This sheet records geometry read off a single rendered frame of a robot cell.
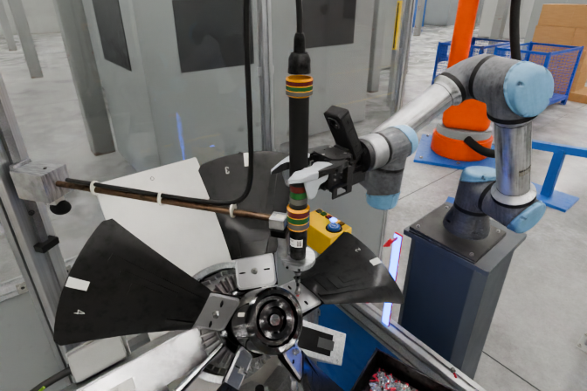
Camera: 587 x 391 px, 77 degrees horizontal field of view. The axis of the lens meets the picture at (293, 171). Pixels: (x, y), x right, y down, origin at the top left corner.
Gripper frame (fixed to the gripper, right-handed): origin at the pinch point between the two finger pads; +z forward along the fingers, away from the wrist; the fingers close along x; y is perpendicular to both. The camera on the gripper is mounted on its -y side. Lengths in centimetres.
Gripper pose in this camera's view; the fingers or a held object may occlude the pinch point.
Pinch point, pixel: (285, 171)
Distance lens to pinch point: 64.8
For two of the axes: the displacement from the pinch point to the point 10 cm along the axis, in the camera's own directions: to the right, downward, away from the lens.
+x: -6.3, -3.4, 7.0
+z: -7.8, 2.6, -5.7
